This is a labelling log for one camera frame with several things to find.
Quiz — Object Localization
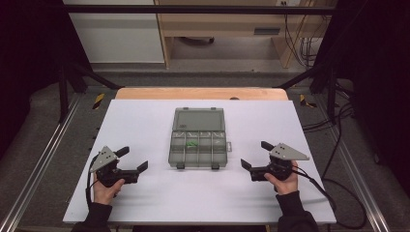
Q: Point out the black frame strut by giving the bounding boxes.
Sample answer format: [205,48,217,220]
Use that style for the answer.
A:
[57,62,125,124]
[273,62,340,123]

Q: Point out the light wooden desk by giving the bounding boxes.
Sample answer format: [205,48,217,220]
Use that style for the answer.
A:
[154,0,337,70]

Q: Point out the yellow-handled tool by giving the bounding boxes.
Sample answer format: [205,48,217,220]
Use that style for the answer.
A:
[299,94,318,109]
[92,93,106,110]

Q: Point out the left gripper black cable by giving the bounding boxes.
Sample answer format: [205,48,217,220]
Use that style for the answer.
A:
[84,154,101,210]

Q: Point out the yellow-handled tool left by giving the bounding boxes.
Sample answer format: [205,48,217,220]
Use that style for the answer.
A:
[92,93,106,110]

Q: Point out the white cabinet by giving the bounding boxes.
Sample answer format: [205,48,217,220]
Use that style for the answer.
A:
[62,0,165,65]

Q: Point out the person's right hand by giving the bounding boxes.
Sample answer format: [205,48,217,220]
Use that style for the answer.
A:
[264,160,300,196]

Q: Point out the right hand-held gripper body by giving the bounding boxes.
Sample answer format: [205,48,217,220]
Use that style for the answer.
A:
[249,142,310,183]

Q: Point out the bundle of hanging cables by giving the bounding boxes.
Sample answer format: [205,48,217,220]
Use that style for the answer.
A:
[283,13,325,70]

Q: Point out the grey clear compartment box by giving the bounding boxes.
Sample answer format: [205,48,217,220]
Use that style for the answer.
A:
[167,106,233,171]

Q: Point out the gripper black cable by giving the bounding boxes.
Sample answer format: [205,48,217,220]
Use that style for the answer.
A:
[291,168,368,230]
[84,154,101,210]

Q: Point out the black floor cables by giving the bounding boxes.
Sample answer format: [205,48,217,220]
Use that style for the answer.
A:
[302,81,357,180]

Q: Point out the metal floor rail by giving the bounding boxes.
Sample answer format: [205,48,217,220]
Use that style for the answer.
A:
[0,93,82,232]
[313,96,392,232]

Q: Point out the wooden table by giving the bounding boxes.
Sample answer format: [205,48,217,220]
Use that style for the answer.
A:
[115,86,289,102]

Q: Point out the yellow-handled tool right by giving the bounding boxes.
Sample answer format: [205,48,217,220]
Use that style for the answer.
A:
[299,94,318,109]

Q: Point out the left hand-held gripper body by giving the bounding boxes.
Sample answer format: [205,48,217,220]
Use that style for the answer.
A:
[89,145,140,189]

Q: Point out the black curtain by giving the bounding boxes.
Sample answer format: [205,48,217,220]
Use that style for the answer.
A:
[313,0,410,194]
[0,0,93,159]

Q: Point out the black horizontal bar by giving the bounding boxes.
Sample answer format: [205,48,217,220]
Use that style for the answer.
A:
[62,4,339,15]

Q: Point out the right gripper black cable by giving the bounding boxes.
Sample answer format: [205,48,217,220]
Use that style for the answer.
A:
[291,168,368,230]

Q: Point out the person's left hand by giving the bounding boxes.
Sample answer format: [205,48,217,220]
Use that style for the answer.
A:
[92,172,126,206]

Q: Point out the white board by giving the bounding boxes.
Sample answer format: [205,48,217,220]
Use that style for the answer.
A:
[62,99,337,225]

